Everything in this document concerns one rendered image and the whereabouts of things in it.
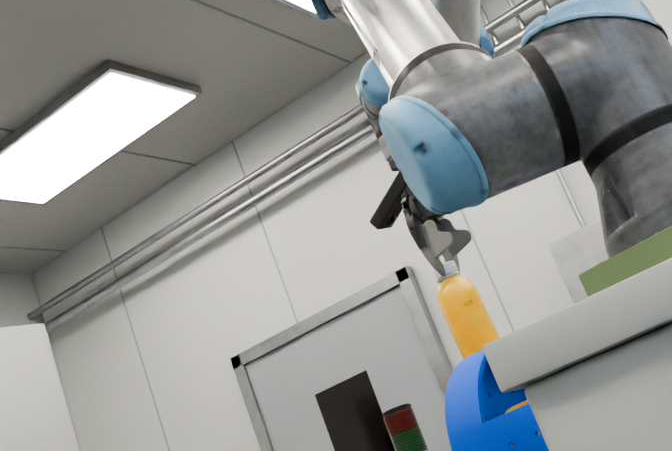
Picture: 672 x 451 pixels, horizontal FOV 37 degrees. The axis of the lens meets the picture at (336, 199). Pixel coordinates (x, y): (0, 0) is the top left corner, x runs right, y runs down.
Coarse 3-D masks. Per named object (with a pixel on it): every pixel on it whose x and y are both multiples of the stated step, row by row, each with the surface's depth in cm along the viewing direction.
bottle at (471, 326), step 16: (448, 288) 162; (464, 288) 162; (448, 304) 161; (464, 304) 160; (480, 304) 161; (448, 320) 162; (464, 320) 160; (480, 320) 160; (464, 336) 160; (480, 336) 159; (496, 336) 160; (464, 352) 160
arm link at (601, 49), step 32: (576, 0) 88; (608, 0) 87; (640, 0) 90; (544, 32) 89; (576, 32) 87; (608, 32) 86; (640, 32) 86; (544, 64) 86; (576, 64) 86; (608, 64) 85; (640, 64) 85; (576, 96) 85; (608, 96) 85; (640, 96) 84; (576, 128) 86; (608, 128) 85; (576, 160) 90
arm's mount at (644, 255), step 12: (648, 240) 79; (660, 240) 78; (624, 252) 80; (636, 252) 79; (648, 252) 79; (660, 252) 78; (600, 264) 81; (612, 264) 80; (624, 264) 80; (636, 264) 79; (648, 264) 79; (588, 276) 81; (600, 276) 80; (612, 276) 80; (624, 276) 79; (588, 288) 81; (600, 288) 80
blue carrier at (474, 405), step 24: (480, 360) 140; (456, 384) 139; (480, 384) 136; (456, 408) 136; (480, 408) 134; (504, 408) 147; (528, 408) 128; (456, 432) 135; (480, 432) 132; (504, 432) 130; (528, 432) 127
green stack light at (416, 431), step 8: (400, 432) 199; (408, 432) 198; (416, 432) 199; (392, 440) 200; (400, 440) 198; (408, 440) 198; (416, 440) 198; (424, 440) 200; (400, 448) 198; (408, 448) 198; (416, 448) 197; (424, 448) 198
